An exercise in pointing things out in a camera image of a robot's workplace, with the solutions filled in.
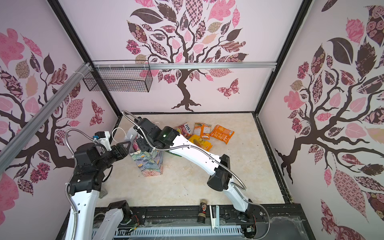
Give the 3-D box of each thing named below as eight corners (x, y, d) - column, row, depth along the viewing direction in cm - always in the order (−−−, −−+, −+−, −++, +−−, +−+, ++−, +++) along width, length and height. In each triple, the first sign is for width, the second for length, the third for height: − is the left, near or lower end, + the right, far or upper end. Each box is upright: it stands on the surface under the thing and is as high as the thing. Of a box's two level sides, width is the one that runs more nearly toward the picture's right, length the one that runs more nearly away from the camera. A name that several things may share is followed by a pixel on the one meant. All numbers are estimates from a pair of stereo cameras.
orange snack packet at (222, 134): (210, 135, 108) (210, 134, 106) (217, 126, 114) (217, 124, 112) (227, 144, 103) (228, 142, 101) (234, 133, 109) (234, 131, 107)
